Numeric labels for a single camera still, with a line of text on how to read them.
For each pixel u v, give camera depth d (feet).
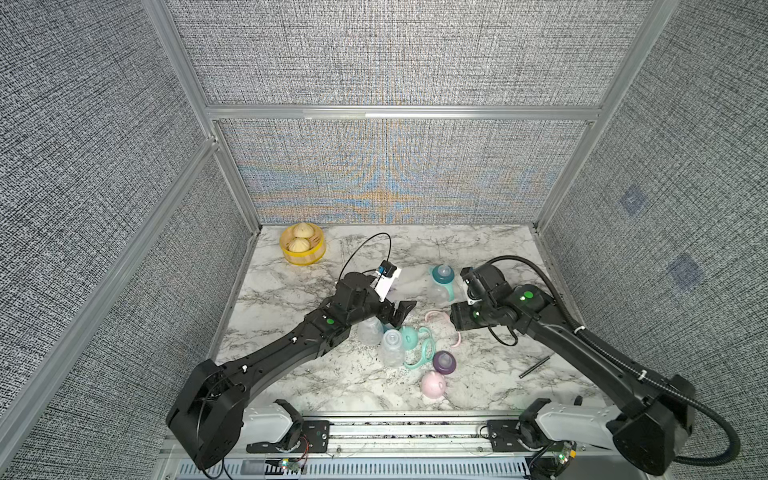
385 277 2.18
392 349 2.51
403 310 2.29
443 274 2.88
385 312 2.28
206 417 1.33
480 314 2.13
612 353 1.42
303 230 3.59
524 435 2.17
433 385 2.58
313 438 2.40
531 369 2.74
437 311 3.07
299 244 3.48
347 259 3.62
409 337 2.81
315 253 3.50
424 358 2.72
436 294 3.19
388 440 2.44
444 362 2.80
